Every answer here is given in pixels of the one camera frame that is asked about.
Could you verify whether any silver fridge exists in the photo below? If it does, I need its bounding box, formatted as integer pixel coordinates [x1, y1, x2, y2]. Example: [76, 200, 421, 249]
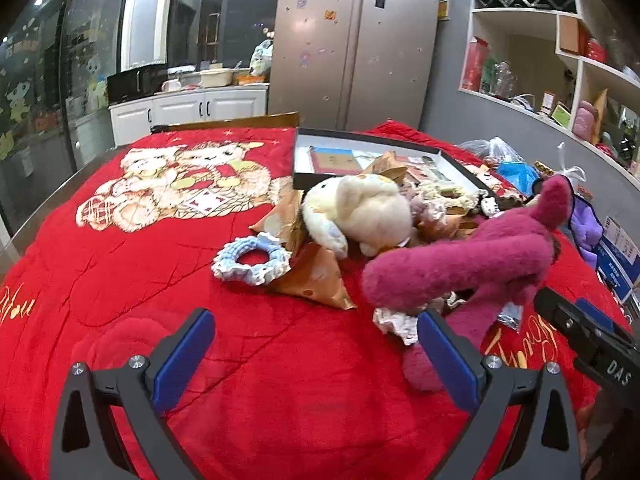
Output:
[267, 0, 441, 131]

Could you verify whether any red printed blanket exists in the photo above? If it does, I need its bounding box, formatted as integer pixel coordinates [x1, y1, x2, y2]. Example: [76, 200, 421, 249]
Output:
[0, 120, 633, 480]

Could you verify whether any white lace scrunchie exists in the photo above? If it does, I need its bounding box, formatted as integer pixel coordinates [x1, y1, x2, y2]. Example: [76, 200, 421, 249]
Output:
[372, 307, 418, 346]

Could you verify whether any cream crochet scrunchie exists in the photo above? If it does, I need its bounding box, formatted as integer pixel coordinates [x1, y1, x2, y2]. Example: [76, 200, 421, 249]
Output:
[417, 182, 481, 211]

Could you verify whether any white kitchen cabinet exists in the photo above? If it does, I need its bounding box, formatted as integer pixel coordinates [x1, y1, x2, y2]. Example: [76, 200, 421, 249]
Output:
[109, 85, 270, 147]

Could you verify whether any red box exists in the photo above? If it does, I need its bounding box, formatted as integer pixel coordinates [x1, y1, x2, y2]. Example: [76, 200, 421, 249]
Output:
[461, 37, 491, 93]

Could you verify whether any brown printed bow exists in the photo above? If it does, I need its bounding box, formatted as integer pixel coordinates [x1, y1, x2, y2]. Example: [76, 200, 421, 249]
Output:
[267, 242, 358, 311]
[417, 212, 481, 243]
[360, 151, 412, 187]
[250, 187, 307, 253]

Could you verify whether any glass sliding door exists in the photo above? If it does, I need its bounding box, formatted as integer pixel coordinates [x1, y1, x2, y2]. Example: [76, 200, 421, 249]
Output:
[0, 0, 133, 241]

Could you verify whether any black microwave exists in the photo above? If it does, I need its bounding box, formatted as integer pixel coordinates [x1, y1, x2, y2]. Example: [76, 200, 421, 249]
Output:
[107, 65, 168, 106]

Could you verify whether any purple towel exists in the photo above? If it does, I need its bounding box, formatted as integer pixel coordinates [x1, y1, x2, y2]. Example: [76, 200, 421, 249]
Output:
[570, 195, 606, 268]

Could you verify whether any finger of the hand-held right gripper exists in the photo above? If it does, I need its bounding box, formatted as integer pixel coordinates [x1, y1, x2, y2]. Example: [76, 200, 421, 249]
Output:
[533, 286, 637, 362]
[575, 298, 632, 339]

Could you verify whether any black white bow hair tie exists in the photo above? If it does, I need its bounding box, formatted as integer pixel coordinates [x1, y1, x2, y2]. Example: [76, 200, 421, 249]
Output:
[480, 195, 511, 218]

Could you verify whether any pink plush bear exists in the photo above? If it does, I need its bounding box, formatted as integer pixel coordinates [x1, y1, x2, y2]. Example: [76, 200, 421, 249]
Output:
[361, 175, 573, 393]

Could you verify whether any cream plush rabbit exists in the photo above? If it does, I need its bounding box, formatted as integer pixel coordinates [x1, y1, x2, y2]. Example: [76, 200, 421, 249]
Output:
[301, 172, 415, 259]

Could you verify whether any cream bowl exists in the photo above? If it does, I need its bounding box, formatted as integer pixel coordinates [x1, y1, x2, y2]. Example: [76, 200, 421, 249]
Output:
[199, 69, 235, 88]

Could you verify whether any blue white carton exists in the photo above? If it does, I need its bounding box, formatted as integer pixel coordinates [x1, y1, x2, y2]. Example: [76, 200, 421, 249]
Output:
[595, 215, 640, 306]

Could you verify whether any blue bag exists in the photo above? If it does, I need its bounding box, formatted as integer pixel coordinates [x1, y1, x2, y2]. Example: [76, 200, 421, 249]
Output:
[497, 160, 541, 196]

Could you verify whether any brown card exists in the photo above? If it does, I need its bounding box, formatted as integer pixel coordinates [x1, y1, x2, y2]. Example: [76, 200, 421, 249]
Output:
[309, 146, 363, 175]

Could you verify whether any blue crochet scrunchie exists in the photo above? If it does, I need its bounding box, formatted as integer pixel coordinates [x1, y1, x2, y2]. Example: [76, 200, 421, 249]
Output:
[212, 234, 292, 287]

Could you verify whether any black shallow box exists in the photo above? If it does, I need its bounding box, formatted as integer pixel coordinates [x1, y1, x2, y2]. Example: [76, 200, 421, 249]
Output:
[292, 127, 498, 201]

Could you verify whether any brown fuzzy hair clip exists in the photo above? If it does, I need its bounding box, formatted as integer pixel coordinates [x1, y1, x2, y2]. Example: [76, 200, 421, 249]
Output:
[500, 194, 543, 211]

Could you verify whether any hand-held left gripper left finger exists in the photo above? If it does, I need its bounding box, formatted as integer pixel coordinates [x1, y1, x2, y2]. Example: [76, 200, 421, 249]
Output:
[50, 307, 217, 480]

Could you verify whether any purple scrunchie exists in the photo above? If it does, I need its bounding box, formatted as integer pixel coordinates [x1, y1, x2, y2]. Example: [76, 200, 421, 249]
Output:
[409, 195, 443, 228]

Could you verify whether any white shelf unit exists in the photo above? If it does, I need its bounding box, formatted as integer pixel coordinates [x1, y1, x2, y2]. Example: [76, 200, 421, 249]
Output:
[457, 0, 640, 176]

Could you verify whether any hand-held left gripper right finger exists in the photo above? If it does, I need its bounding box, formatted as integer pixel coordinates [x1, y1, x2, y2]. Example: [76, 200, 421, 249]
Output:
[416, 309, 583, 480]

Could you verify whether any knotted clear plastic bag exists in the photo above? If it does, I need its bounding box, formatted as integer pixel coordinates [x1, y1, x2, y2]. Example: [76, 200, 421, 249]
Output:
[555, 142, 587, 181]

